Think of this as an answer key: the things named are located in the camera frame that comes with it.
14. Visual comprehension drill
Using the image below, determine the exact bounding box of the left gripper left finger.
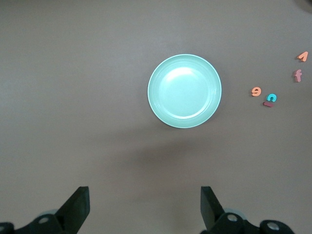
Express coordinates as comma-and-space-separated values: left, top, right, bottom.
14, 186, 91, 234

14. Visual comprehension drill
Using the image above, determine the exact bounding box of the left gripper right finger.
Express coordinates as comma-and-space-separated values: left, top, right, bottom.
200, 186, 259, 234

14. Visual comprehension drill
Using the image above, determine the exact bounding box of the green round plate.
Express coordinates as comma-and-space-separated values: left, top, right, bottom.
147, 54, 223, 129

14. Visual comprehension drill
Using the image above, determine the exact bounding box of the brown table cover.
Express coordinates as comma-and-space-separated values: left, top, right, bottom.
0, 0, 312, 234

